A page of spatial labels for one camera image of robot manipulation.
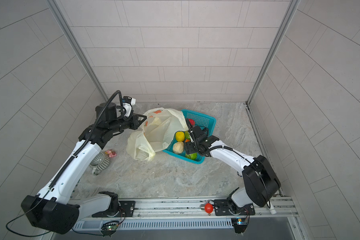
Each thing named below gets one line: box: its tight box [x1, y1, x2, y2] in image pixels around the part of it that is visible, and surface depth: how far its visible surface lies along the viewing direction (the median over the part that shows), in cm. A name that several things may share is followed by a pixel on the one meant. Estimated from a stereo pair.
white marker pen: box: [269, 204, 277, 215], surface depth 71 cm
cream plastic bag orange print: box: [126, 107, 189, 162], surface depth 74 cm
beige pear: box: [172, 141, 184, 154], surface depth 88 cm
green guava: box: [185, 152, 198, 160], surface depth 84 cm
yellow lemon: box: [175, 131, 185, 142], surface depth 93 cm
